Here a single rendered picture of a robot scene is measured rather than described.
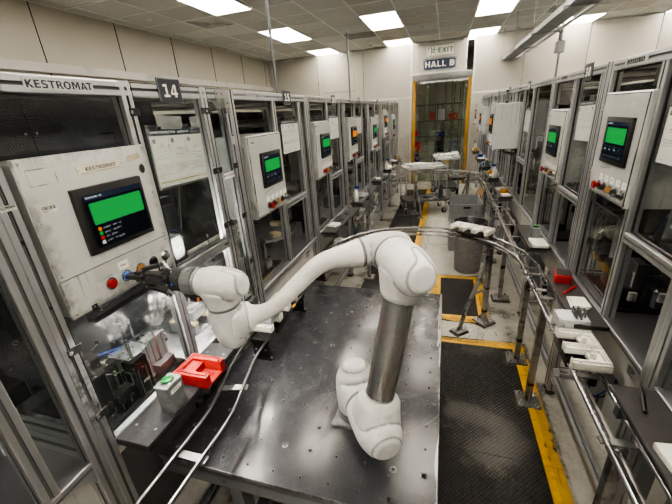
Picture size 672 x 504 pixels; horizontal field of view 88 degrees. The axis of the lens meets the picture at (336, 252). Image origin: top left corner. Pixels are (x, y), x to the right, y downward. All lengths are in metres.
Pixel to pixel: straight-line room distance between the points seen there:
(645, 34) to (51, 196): 10.11
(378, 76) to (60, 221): 8.91
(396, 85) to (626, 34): 4.66
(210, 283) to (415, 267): 0.60
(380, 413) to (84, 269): 1.03
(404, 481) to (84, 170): 1.44
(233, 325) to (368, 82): 8.90
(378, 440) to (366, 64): 9.11
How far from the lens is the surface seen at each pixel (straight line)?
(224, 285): 1.07
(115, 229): 1.31
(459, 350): 3.12
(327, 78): 9.98
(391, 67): 9.63
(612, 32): 10.08
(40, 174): 1.22
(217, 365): 1.59
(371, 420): 1.29
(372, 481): 1.46
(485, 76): 9.55
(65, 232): 1.24
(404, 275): 0.98
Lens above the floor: 1.88
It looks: 22 degrees down
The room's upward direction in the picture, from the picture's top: 4 degrees counter-clockwise
